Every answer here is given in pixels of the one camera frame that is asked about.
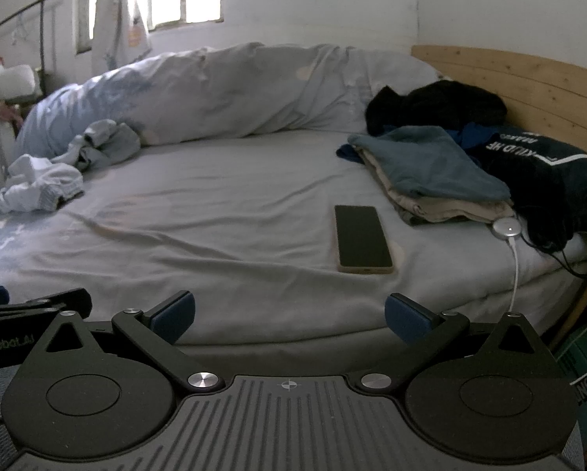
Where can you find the light blue duvet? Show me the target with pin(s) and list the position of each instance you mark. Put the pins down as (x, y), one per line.
(225, 93)

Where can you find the light blue garment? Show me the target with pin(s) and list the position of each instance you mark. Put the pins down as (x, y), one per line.
(112, 144)

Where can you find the dark printed garment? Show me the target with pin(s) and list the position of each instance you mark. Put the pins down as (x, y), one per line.
(558, 181)

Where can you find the white garment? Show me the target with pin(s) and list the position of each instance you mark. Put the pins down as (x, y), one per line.
(117, 24)
(38, 181)

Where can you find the beige folded garment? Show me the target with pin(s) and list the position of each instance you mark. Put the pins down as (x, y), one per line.
(435, 212)

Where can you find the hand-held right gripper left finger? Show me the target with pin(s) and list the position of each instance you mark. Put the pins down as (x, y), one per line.
(173, 318)

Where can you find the black garment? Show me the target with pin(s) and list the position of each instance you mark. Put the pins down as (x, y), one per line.
(435, 105)

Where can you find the white round charger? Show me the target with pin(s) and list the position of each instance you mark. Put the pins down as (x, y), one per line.
(508, 228)

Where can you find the wooden headboard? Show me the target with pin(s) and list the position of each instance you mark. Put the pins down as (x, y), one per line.
(543, 83)

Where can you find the grey-blue folded garment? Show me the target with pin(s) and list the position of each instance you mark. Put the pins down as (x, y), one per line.
(421, 162)

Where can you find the white hanging garment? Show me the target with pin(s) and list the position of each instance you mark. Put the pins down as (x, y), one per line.
(117, 24)

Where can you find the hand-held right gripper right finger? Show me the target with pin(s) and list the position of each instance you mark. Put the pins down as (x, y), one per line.
(407, 320)

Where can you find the pink cloth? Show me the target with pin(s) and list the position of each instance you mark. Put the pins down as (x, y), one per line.
(1, 113)

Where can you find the black metal railing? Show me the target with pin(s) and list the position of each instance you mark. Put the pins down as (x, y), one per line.
(42, 34)

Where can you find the black smartphone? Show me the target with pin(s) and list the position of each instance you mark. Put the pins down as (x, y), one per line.
(362, 235)

